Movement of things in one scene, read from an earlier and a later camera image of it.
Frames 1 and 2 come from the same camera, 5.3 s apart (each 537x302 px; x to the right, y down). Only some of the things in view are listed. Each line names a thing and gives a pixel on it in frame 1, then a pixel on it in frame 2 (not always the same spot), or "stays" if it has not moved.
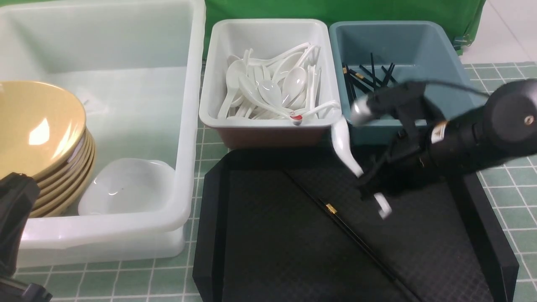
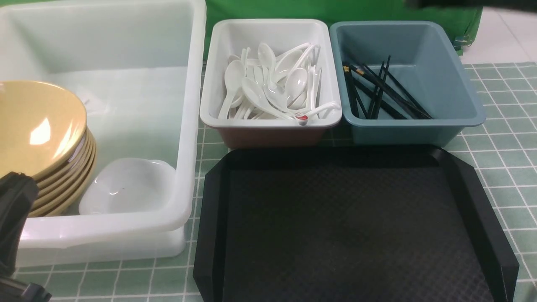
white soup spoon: [341, 139] -> [267, 58]
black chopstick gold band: [385, 263] -> [387, 92]
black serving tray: [294, 224] stays
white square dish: [126, 186] stays
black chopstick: [322, 203] -> [389, 86]
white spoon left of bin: [235, 68] stays
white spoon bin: [267, 83] stays
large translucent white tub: [136, 65] stays
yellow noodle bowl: [41, 125] stays
